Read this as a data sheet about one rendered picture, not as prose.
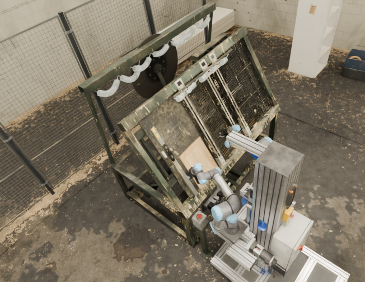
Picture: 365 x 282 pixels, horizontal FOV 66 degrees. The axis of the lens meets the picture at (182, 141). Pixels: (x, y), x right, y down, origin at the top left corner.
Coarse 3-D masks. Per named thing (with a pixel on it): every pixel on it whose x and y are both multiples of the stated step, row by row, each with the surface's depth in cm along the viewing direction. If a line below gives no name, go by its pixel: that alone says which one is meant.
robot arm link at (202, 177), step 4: (200, 172) 249; (204, 172) 251; (208, 172) 249; (196, 176) 250; (200, 176) 248; (204, 176) 248; (208, 176) 248; (200, 180) 247; (204, 180) 246; (200, 184) 248
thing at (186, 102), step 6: (180, 78) 300; (186, 90) 304; (186, 96) 309; (186, 102) 309; (186, 108) 314; (192, 108) 314; (192, 114) 314; (198, 120) 321; (198, 126) 322; (204, 126) 324; (204, 132) 324; (204, 138) 329; (210, 138) 329; (210, 144) 329; (216, 150) 335; (216, 156) 337; (222, 162) 340
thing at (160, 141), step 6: (156, 132) 289; (156, 138) 290; (162, 144) 294; (168, 156) 299; (174, 162) 302; (180, 168) 307; (180, 174) 307; (186, 180) 311; (192, 186) 316; (192, 192) 318
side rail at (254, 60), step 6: (246, 36) 372; (240, 42) 376; (246, 42) 371; (246, 48) 375; (246, 54) 382; (252, 54) 378; (252, 60) 381; (258, 66) 385; (258, 72) 388; (264, 78) 392; (264, 84) 394; (270, 90) 400; (264, 96) 407; (270, 96) 400; (270, 102) 407; (276, 102) 408
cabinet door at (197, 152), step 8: (192, 144) 319; (200, 144) 327; (184, 152) 313; (192, 152) 320; (200, 152) 327; (208, 152) 334; (184, 160) 313; (192, 160) 319; (200, 160) 327; (208, 160) 334; (208, 168) 334
